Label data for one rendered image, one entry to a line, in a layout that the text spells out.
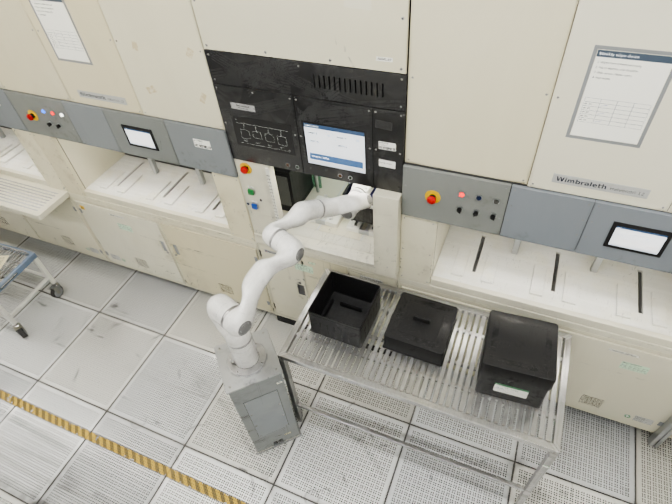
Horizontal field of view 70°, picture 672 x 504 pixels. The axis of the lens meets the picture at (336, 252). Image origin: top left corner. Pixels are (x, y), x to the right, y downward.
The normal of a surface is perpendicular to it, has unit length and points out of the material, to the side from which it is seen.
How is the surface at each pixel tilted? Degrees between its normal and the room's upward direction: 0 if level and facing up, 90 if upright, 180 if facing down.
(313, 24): 91
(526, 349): 0
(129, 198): 0
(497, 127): 90
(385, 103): 90
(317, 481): 0
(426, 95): 90
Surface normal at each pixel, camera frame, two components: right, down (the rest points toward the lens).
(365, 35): -0.38, 0.70
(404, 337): -0.07, -0.69
